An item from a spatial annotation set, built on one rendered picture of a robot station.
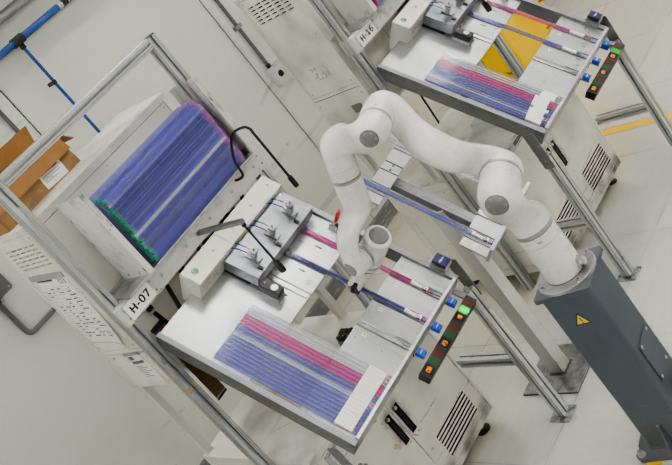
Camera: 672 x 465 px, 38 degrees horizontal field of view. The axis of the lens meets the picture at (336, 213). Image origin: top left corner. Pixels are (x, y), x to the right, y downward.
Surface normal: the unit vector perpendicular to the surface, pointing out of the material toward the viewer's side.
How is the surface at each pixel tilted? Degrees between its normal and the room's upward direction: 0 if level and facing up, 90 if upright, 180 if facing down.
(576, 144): 90
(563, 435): 0
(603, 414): 0
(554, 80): 45
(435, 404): 90
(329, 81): 90
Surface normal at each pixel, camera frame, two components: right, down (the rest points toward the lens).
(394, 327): 0.04, -0.62
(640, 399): -0.36, 0.66
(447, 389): 0.63, -0.15
